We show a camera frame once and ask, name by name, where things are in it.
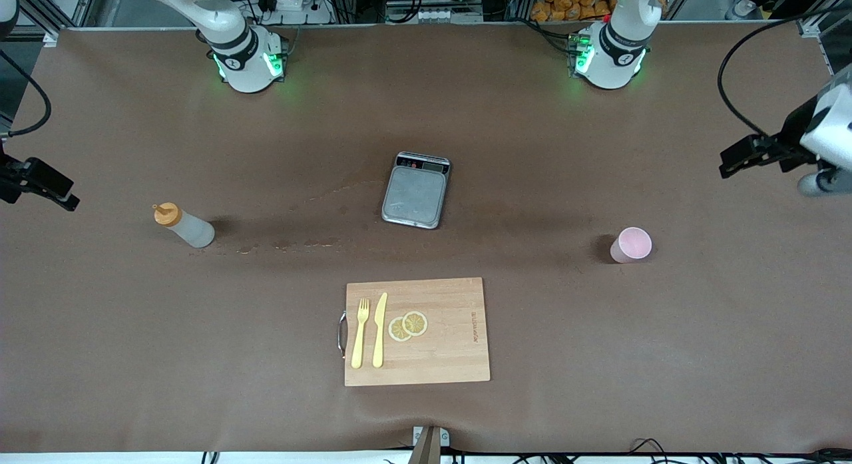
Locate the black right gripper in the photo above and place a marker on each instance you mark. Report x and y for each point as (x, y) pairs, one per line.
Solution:
(8, 180)

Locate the yellow plastic fork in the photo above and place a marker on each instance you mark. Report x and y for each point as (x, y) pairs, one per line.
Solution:
(358, 347)

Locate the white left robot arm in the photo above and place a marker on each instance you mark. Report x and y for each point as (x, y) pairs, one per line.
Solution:
(616, 58)

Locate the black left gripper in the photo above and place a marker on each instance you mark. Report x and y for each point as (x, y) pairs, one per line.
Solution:
(794, 134)

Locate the brown table mat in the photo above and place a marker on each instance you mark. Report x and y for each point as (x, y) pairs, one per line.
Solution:
(599, 351)

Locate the clear sauce bottle orange cap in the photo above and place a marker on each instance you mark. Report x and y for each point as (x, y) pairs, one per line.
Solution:
(190, 230)

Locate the white terminal block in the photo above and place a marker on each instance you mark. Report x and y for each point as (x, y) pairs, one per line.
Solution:
(436, 15)

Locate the orange snack packets pile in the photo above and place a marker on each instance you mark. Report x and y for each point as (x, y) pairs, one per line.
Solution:
(572, 4)

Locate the yellow plastic knife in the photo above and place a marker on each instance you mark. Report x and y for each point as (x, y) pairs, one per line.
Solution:
(379, 331)

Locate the aluminium frame profile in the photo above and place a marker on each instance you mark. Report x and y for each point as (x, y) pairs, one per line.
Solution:
(815, 26)
(33, 8)

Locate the white power strip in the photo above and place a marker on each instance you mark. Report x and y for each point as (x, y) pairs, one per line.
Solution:
(299, 11)

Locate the lemon slice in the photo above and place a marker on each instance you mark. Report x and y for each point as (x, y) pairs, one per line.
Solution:
(415, 323)
(397, 331)

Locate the pink plastic cup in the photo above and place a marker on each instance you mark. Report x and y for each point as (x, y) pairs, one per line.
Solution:
(632, 244)

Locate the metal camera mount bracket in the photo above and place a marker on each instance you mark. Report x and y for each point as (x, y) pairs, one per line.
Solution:
(429, 447)

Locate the steel digital kitchen scale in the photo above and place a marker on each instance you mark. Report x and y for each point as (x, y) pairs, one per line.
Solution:
(413, 198)

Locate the wooden cutting board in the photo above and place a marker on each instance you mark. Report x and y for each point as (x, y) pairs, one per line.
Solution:
(452, 344)

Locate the white shoe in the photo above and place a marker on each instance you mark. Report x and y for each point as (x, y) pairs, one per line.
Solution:
(742, 11)

